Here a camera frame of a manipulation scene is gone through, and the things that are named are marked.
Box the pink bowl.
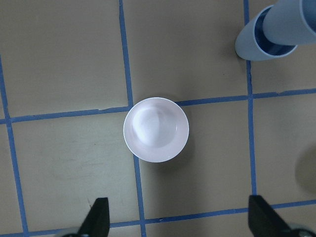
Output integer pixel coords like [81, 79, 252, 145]
[123, 97, 190, 163]

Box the blue cup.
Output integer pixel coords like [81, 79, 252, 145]
[263, 0, 316, 45]
[235, 5, 297, 61]

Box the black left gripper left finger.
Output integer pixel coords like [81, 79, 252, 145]
[78, 197, 110, 237]

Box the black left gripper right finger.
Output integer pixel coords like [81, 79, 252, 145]
[248, 195, 291, 237]

